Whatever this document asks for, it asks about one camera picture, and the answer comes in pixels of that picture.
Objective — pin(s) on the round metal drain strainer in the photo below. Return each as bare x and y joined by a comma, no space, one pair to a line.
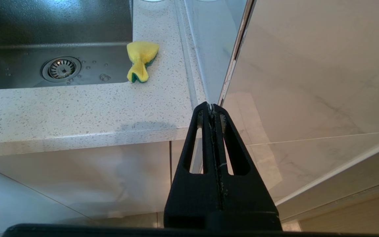
61,68

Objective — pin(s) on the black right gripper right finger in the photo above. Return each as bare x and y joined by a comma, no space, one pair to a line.
248,204

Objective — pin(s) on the stainless steel sink basin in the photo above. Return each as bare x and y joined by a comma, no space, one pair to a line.
61,33

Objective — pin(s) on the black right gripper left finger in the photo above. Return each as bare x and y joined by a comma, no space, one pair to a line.
192,204

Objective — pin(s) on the yellow green sponge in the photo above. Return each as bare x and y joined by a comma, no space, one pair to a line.
141,57

